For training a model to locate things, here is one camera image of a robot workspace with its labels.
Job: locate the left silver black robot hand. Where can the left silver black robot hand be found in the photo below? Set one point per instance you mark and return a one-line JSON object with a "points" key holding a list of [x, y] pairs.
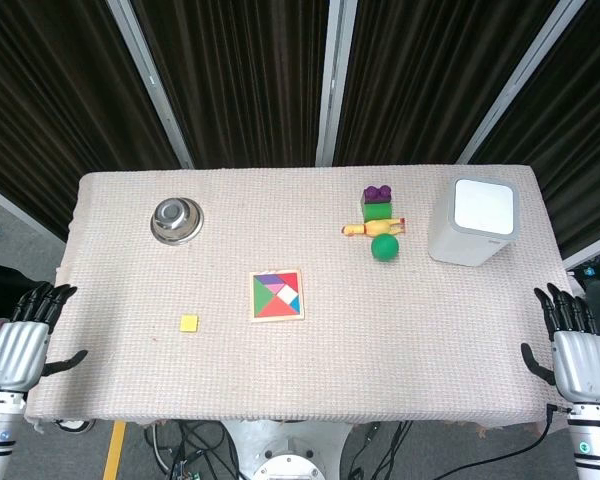
{"points": [[17, 350]]}

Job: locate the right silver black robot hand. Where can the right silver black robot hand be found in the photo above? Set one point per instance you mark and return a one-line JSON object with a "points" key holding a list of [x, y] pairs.
{"points": [[580, 360]]}

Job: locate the yellow square puzzle piece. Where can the yellow square puzzle piece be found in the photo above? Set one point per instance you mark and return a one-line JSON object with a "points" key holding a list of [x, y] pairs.
{"points": [[189, 323]]}

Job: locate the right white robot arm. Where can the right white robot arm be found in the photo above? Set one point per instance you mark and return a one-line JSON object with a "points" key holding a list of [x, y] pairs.
{"points": [[595, 440]]}

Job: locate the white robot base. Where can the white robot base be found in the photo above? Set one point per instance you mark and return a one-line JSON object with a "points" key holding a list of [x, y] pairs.
{"points": [[285, 450]]}

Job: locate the white plastic container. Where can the white plastic container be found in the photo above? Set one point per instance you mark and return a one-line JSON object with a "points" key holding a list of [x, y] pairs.
{"points": [[472, 225]]}

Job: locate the wooden tangram tray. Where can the wooden tangram tray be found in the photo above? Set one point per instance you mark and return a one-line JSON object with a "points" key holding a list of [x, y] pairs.
{"points": [[252, 295]]}

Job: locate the green wooden tangram triangle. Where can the green wooden tangram triangle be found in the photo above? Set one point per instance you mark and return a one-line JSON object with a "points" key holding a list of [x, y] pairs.
{"points": [[261, 297]]}

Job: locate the purple triangle tangram piece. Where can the purple triangle tangram piece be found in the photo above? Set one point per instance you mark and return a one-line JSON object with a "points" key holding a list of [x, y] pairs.
{"points": [[264, 278]]}

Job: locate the large red triangle tangram piece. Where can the large red triangle tangram piece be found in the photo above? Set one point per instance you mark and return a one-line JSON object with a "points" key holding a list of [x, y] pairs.
{"points": [[277, 310]]}

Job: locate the red wooden tangram triangle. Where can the red wooden tangram triangle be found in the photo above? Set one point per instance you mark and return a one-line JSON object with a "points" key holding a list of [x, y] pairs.
{"points": [[287, 279]]}

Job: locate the blue triangle tangram piece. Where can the blue triangle tangram piece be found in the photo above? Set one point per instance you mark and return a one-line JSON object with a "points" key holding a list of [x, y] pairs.
{"points": [[295, 305]]}

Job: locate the yellow floor tape strip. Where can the yellow floor tape strip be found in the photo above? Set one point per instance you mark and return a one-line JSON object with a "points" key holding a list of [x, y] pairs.
{"points": [[114, 450]]}

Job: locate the stainless steel bowl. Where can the stainless steel bowl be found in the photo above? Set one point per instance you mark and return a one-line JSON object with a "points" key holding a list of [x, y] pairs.
{"points": [[176, 220]]}

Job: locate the green ball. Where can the green ball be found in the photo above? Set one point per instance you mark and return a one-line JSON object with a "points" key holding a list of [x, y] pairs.
{"points": [[384, 248]]}

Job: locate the dark pleated curtain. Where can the dark pleated curtain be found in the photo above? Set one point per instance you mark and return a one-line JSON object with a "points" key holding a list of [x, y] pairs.
{"points": [[240, 80], [55, 100], [580, 125], [430, 75]]}

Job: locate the yellow rubber chicken toy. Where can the yellow rubber chicken toy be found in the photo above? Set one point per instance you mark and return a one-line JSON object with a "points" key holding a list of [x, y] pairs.
{"points": [[372, 228]]}

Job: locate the green toy building block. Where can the green toy building block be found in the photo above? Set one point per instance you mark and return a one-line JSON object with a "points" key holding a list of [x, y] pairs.
{"points": [[376, 212]]}

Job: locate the purple toy building block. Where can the purple toy building block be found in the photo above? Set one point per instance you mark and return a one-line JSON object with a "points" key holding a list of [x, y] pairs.
{"points": [[377, 194]]}

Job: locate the beige woven tablecloth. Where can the beige woven tablecloth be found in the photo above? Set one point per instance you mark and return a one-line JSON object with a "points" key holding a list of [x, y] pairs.
{"points": [[300, 365]]}

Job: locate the grey aluminium frame post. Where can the grey aluminium frame post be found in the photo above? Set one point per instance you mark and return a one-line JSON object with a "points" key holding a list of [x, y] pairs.
{"points": [[150, 80], [592, 257], [517, 82], [332, 85]]}

